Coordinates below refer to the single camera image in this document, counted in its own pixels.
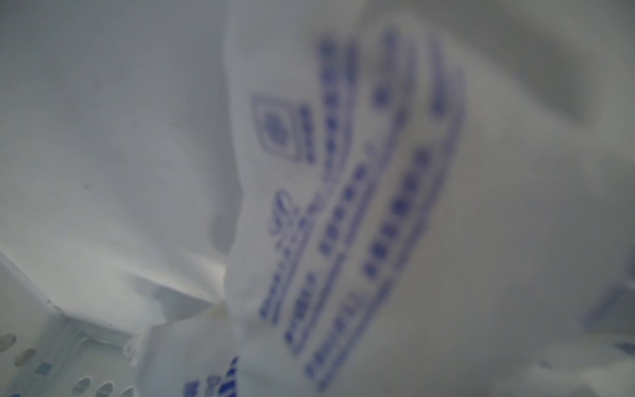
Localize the white perforated plastic basket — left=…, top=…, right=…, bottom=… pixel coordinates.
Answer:
left=1, top=256, right=137, bottom=397

